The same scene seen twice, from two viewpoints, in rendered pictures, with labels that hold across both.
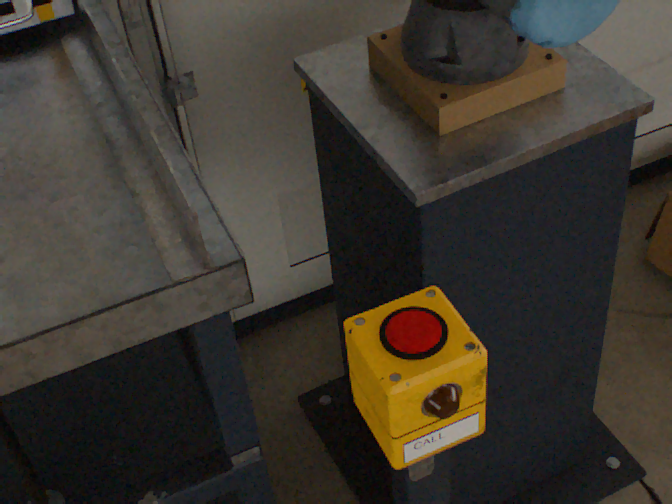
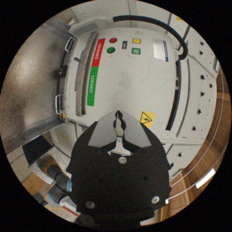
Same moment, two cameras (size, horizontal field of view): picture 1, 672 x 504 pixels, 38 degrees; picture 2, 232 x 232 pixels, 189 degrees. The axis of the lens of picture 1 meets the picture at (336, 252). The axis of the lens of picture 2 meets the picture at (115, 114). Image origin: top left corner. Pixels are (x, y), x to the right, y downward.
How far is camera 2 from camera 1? 0.89 m
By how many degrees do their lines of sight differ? 33
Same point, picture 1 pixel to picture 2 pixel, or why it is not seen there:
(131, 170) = (14, 135)
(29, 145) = (25, 110)
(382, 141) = (37, 162)
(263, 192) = not seen: hidden behind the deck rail
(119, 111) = (31, 130)
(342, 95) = (46, 154)
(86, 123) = (29, 123)
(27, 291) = not seen: outside the picture
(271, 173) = not seen: hidden behind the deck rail
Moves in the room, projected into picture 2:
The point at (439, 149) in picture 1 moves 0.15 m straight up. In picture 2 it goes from (37, 168) to (47, 182)
